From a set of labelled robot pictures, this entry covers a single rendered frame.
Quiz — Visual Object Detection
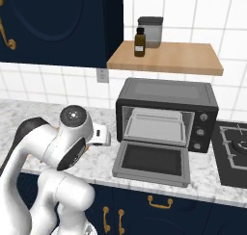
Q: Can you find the navy base cupboard door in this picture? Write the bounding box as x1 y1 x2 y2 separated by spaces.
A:
84 182 115 235
112 186 138 235

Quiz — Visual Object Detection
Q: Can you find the wooden wall shelf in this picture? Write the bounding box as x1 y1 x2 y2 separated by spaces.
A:
106 40 225 77

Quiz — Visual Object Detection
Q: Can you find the gold drawer handle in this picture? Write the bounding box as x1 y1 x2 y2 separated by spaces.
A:
147 195 174 210

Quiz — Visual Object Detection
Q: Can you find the brown glass bottle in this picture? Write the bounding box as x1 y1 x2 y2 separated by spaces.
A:
133 26 147 58

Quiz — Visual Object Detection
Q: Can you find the black hob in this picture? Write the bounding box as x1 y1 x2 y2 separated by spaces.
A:
210 119 247 190

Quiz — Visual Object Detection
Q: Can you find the grey toaster oven tray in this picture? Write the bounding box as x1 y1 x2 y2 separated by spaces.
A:
123 107 188 147

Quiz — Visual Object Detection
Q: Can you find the navy base cupboard front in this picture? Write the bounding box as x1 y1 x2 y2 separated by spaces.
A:
206 201 247 235

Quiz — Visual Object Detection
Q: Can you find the grey lidded canister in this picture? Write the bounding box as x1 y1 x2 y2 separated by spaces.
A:
137 15 164 49

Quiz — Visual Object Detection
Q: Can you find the navy drawer front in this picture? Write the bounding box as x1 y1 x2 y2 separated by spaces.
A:
135 190 210 235

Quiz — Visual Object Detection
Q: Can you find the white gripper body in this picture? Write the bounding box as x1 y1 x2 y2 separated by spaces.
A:
87 136 112 147

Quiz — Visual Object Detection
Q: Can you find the gold wall cupboard handle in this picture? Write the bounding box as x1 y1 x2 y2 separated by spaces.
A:
0 0 17 51

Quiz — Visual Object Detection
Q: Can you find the white wall socket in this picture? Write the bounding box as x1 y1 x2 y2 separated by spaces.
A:
96 67 110 84

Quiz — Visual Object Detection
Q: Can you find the black toaster oven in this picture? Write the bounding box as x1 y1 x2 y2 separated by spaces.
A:
115 77 220 154

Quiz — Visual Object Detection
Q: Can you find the grey toaster oven door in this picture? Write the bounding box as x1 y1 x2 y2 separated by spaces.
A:
111 140 192 189

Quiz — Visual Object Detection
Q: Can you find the gold cupboard door handle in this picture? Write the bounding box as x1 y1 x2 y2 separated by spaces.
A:
117 208 126 235
102 205 112 235

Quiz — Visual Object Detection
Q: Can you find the navy wall cupboard door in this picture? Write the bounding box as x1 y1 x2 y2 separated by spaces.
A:
0 0 124 69

